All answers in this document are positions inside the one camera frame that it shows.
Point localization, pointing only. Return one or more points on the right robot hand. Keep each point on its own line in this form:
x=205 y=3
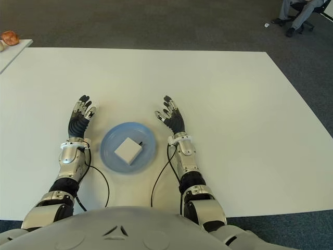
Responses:
x=175 y=122

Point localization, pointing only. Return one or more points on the grey robot torso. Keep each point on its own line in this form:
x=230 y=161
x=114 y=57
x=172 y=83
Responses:
x=117 y=229

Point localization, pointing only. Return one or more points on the seated person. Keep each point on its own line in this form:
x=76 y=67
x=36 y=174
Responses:
x=299 y=18

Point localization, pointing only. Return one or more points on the white side table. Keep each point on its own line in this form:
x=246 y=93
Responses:
x=11 y=54

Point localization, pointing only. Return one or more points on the white charger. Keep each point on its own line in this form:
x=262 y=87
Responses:
x=128 y=151

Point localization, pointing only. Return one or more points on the orange bread roll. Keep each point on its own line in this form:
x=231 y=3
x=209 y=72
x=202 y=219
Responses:
x=10 y=38

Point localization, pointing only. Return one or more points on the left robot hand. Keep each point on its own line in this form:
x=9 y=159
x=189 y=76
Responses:
x=76 y=125

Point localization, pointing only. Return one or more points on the blue plate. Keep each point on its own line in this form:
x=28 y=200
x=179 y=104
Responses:
x=112 y=156

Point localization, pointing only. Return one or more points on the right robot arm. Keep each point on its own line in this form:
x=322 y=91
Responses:
x=190 y=169

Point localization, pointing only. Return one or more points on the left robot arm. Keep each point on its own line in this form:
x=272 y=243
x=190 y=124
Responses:
x=69 y=161

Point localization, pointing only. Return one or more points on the black office chair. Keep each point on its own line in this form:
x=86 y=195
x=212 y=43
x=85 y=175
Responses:
x=321 y=7

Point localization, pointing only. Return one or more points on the pale round fruit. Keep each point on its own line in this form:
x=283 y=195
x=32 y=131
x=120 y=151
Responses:
x=1 y=45

